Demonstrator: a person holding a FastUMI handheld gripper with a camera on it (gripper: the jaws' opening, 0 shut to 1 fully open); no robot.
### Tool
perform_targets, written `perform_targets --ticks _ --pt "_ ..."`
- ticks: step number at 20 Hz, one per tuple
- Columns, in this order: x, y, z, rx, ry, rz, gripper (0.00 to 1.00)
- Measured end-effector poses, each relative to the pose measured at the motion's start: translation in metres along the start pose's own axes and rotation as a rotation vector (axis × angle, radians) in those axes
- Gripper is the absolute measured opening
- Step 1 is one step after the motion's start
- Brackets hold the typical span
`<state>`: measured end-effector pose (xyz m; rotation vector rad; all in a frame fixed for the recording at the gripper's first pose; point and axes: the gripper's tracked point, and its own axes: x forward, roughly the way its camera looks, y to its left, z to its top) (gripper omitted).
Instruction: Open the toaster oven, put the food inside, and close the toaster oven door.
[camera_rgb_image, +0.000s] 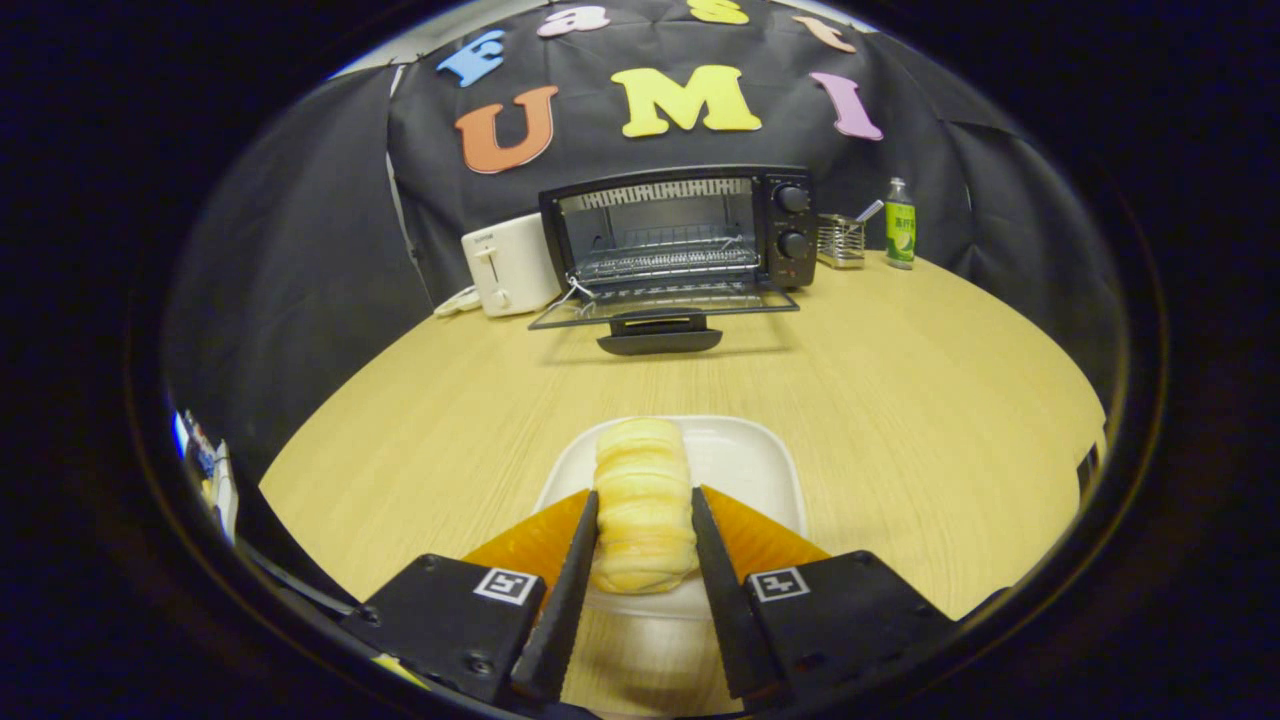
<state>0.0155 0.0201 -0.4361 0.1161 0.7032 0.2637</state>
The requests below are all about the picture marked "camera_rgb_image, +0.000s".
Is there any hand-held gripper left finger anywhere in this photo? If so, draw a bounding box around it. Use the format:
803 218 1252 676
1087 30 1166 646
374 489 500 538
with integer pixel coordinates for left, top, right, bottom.
340 488 601 706

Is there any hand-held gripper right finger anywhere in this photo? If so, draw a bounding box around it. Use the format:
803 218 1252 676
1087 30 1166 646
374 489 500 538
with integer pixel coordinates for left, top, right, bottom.
690 485 1011 701

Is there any yellow bread roll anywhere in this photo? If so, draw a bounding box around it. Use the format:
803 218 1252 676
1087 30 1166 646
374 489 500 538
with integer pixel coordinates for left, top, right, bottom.
590 418 701 596

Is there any black toaster oven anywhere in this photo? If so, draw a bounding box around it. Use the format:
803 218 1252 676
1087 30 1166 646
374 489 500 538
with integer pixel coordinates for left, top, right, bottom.
527 165 821 357

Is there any white pop-up toaster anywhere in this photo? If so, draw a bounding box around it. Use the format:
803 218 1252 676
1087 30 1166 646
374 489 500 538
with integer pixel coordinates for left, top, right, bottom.
461 212 563 319

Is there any white square plate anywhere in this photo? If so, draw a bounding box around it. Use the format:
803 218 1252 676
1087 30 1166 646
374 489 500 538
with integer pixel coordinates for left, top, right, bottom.
533 415 809 621

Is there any green label drink bottle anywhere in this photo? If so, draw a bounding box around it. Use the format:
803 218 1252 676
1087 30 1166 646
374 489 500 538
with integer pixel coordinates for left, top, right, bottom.
884 178 918 271

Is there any black backdrop cloth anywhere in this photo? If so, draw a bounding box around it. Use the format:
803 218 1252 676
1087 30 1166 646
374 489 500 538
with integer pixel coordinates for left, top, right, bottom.
165 0 1126 481

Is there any metal wire cutlery holder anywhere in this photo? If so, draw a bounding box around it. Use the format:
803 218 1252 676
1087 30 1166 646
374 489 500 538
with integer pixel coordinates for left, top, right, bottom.
817 213 867 270

